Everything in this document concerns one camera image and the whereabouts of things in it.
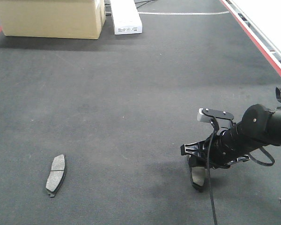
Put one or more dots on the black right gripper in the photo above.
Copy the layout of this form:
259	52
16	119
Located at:
219	151

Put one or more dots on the dark grey brake pad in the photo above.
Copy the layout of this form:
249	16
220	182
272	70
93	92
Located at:
56	175

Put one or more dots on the white long carton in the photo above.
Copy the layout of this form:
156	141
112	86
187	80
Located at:
125	17

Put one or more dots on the cardboard box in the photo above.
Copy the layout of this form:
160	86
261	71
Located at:
80	19

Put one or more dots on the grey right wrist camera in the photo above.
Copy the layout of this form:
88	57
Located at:
205	114

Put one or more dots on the white conveyor side rail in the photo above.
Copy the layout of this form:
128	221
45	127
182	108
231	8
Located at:
265	16

